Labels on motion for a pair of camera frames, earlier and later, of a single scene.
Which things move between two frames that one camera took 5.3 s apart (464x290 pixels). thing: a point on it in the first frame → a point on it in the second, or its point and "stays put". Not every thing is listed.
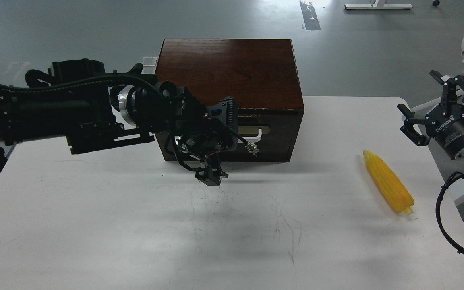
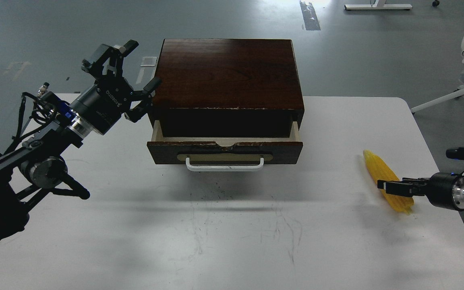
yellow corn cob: [389, 184] stays put
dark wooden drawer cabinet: [262, 74] stays put
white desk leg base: [380, 4] stays put
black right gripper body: [453, 126] → [450, 189]
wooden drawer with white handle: [273, 135] → [224, 154]
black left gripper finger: [211, 174] → [140, 108]
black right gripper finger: [409, 129] → [407, 187]
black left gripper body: [196, 129] → [101, 106]
